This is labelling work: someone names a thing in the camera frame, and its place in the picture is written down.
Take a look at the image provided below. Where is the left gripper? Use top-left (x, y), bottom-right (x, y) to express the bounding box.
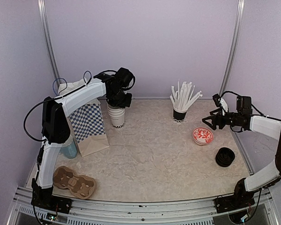
top-left (109, 88), bottom-right (133, 108)

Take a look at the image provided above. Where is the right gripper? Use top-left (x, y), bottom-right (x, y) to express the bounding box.
top-left (202, 107), bottom-right (242, 130)

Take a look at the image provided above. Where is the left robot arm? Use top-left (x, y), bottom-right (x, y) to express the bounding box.
top-left (27, 67), bottom-right (136, 209)

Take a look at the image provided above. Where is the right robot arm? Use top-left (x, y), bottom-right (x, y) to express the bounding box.
top-left (202, 94), bottom-right (281, 211)

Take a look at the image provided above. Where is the stack of white paper cups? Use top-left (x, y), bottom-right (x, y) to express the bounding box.
top-left (107, 105), bottom-right (126, 129)

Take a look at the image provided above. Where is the red floral bowl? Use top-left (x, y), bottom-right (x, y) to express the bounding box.
top-left (192, 127), bottom-right (214, 146)

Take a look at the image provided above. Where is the stack of black lids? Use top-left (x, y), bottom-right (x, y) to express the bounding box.
top-left (215, 147), bottom-right (235, 167)

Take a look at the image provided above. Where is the black cup holding straws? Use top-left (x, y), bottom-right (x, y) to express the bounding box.
top-left (173, 108), bottom-right (187, 123)

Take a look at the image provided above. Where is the blue checkered paper bag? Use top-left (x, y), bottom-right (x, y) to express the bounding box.
top-left (50, 77), bottom-right (109, 157)

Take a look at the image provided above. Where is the bundle of wrapped white straws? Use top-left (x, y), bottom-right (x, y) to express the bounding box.
top-left (170, 80), bottom-right (203, 113)

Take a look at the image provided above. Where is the blue ceramic mug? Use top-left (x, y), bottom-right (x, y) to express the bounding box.
top-left (60, 135), bottom-right (78, 159)

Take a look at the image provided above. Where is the brown cardboard cup carrier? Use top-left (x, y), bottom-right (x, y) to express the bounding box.
top-left (53, 166), bottom-right (96, 199)

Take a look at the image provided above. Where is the right aluminium corner post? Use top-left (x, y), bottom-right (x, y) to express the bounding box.
top-left (219, 0), bottom-right (245, 95)

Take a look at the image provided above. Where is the aluminium corner post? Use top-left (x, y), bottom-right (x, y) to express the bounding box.
top-left (219, 0), bottom-right (245, 95)
top-left (37, 0), bottom-right (60, 94)

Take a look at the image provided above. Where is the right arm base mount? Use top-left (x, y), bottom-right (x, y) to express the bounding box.
top-left (214, 195), bottom-right (255, 213)

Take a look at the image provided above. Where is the aluminium front frame rail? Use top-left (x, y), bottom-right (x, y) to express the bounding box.
top-left (7, 186), bottom-right (279, 225)

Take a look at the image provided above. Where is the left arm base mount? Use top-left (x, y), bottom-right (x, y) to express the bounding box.
top-left (31, 195), bottom-right (72, 214)

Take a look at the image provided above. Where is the left aluminium corner post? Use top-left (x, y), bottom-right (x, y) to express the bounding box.
top-left (37, 0), bottom-right (60, 94)

